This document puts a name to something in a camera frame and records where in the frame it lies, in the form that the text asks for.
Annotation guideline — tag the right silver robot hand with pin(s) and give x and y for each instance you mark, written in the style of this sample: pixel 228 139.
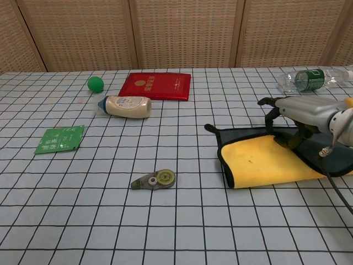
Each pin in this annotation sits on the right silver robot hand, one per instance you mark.
pixel 306 110

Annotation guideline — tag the dark grey yellow cloth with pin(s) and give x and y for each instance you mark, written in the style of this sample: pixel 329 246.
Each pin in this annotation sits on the dark grey yellow cloth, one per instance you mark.
pixel 256 160

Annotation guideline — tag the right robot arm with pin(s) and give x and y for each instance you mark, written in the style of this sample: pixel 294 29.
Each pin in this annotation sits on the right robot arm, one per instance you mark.
pixel 343 121

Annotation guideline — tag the clear bottle green label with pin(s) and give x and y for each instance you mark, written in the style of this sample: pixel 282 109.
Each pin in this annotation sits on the clear bottle green label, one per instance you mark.
pixel 309 80

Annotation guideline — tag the yellow sponge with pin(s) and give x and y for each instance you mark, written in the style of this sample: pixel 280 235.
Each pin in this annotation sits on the yellow sponge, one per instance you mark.
pixel 349 101

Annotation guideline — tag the woven wooden folding screen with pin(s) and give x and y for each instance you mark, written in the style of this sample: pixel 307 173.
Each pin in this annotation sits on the woven wooden folding screen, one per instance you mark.
pixel 179 33

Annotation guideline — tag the red certificate booklet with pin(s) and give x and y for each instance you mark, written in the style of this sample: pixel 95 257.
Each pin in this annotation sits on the red certificate booklet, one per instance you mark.
pixel 157 85

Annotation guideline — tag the correction tape dispenser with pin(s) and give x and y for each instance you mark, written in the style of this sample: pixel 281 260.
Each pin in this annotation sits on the correction tape dispenser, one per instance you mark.
pixel 157 180

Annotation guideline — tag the cream squeeze bottle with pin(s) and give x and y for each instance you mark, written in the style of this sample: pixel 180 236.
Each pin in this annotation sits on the cream squeeze bottle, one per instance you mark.
pixel 129 106

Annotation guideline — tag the checkered tablecloth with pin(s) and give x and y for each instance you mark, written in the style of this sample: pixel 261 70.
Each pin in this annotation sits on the checkered tablecloth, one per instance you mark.
pixel 165 226

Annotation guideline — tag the green ball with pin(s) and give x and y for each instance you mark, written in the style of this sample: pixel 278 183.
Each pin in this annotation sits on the green ball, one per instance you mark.
pixel 95 83

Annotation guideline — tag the green tea sachet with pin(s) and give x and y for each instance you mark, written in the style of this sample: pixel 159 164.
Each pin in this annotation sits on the green tea sachet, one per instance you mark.
pixel 60 139

